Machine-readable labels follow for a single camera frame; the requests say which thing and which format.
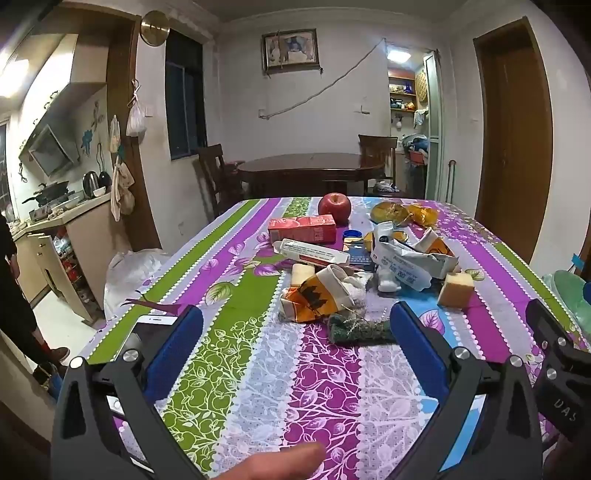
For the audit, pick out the yellow snack packet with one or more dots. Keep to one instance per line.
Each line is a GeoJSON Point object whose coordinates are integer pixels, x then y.
{"type": "Point", "coordinates": [422, 214]}

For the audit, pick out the white smartphone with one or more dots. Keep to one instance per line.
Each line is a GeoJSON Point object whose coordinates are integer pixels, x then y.
{"type": "Point", "coordinates": [147, 330]}

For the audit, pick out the wooden chair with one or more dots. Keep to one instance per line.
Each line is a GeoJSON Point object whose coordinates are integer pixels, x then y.
{"type": "Point", "coordinates": [376, 150]}
{"type": "Point", "coordinates": [214, 173]}

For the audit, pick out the blue packet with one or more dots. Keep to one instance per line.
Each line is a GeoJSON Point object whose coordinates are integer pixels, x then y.
{"type": "Point", "coordinates": [358, 254]}

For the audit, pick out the blue tape piece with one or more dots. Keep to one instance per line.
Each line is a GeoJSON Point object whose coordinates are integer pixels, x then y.
{"type": "Point", "coordinates": [578, 261]}

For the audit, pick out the gold wall clock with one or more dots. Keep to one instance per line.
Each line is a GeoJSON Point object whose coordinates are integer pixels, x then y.
{"type": "Point", "coordinates": [154, 28]}

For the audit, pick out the ceiling light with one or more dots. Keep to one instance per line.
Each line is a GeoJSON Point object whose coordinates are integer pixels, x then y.
{"type": "Point", "coordinates": [399, 54]}

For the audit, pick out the brown wooden door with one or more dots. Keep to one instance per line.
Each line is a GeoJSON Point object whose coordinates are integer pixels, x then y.
{"type": "Point", "coordinates": [512, 138]}

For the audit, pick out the steel range hood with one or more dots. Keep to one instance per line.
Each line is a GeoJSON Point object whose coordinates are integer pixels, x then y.
{"type": "Point", "coordinates": [51, 152]}

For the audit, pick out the orange white carton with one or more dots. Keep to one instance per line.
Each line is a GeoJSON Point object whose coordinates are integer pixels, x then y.
{"type": "Point", "coordinates": [436, 247]}
{"type": "Point", "coordinates": [314, 295]}

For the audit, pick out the red carton box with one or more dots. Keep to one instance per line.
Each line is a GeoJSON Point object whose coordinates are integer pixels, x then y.
{"type": "Point", "coordinates": [300, 227]}

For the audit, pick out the red apple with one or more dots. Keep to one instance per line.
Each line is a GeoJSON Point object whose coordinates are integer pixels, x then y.
{"type": "Point", "coordinates": [333, 208]}

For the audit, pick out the steel kettle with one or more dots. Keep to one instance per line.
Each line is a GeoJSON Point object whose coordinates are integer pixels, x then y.
{"type": "Point", "coordinates": [90, 184]}

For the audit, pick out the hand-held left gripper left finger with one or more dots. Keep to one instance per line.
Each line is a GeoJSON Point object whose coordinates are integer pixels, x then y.
{"type": "Point", "coordinates": [178, 341]}

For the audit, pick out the white blue cloth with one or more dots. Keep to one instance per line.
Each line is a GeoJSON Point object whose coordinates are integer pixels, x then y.
{"type": "Point", "coordinates": [384, 187]}

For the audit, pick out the black wok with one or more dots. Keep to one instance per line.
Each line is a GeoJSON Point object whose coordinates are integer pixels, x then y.
{"type": "Point", "coordinates": [48, 194]}

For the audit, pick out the round dark wooden table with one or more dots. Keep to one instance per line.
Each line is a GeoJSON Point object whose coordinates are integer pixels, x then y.
{"type": "Point", "coordinates": [309, 166]}

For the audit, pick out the blue bottle cap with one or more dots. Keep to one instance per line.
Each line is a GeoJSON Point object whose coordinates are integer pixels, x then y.
{"type": "Point", "coordinates": [352, 234]}

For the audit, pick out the long white red box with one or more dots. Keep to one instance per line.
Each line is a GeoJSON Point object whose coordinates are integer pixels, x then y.
{"type": "Point", "coordinates": [309, 251]}

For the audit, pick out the white plastic sack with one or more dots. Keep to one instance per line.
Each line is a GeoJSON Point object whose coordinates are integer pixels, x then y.
{"type": "Point", "coordinates": [134, 272]}

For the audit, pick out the pantry shelf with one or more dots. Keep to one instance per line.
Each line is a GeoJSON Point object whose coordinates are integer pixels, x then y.
{"type": "Point", "coordinates": [404, 92]}

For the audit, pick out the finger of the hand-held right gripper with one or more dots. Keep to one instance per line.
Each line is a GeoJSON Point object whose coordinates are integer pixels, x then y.
{"type": "Point", "coordinates": [545, 327]}

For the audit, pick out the kitchen counter cabinet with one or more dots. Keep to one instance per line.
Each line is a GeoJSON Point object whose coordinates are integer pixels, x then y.
{"type": "Point", "coordinates": [60, 240]}

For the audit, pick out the glass sliding door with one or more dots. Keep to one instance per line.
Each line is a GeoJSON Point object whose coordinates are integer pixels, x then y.
{"type": "Point", "coordinates": [434, 129]}

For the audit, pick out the beige hanging cloth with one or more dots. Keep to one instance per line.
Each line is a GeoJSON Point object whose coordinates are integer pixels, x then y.
{"type": "Point", "coordinates": [122, 194]}

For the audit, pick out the dark window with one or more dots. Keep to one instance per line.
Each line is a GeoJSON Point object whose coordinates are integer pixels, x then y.
{"type": "Point", "coordinates": [184, 101]}

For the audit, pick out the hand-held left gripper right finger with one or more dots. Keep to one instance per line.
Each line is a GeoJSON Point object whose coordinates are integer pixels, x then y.
{"type": "Point", "coordinates": [418, 346]}

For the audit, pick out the framed picture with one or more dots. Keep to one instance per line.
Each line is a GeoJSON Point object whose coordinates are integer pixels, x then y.
{"type": "Point", "coordinates": [291, 50]}

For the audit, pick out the white packet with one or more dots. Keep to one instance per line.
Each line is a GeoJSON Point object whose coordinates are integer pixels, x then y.
{"type": "Point", "coordinates": [401, 264]}

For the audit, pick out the white tissue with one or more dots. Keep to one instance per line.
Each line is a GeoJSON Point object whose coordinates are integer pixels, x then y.
{"type": "Point", "coordinates": [360, 285]}

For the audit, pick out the trash bin with green bag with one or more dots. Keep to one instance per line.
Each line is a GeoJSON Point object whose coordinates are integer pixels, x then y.
{"type": "Point", "coordinates": [565, 288]}

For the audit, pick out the white hanging plastic bag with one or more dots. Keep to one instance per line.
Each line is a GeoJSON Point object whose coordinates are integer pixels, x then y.
{"type": "Point", "coordinates": [135, 121]}

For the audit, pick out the red plastic basin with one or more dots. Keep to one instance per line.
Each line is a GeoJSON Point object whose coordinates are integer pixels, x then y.
{"type": "Point", "coordinates": [416, 157]}

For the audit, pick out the large yellow sponge block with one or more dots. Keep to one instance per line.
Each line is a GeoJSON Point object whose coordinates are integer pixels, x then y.
{"type": "Point", "coordinates": [455, 290]}

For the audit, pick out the person's left hand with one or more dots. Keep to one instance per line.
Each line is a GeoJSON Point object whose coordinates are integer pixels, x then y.
{"type": "Point", "coordinates": [277, 464]}

